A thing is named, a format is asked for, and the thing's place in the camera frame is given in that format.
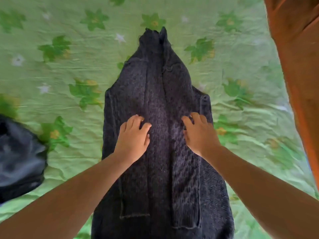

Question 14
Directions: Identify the person's right hand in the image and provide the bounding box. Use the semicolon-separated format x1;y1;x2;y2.
181;112;222;159

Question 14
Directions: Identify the person's left hand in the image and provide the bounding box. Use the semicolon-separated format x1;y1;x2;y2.
113;114;152;164

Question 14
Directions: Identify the dark grey knitted cardigan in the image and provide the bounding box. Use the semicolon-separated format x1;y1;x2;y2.
91;26;235;239

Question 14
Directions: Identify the person's left forearm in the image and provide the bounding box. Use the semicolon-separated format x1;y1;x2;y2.
0;152;133;239

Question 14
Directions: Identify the person's right forearm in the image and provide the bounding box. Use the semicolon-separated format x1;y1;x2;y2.
205;146;319;239

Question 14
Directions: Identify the green floral bedsheet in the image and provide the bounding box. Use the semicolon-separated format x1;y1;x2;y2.
0;0;319;239

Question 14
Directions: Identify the black folded garment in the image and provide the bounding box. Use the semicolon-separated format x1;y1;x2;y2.
0;114;48;204

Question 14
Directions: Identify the orange cloth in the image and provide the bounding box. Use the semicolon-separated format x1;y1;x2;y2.
262;0;319;191

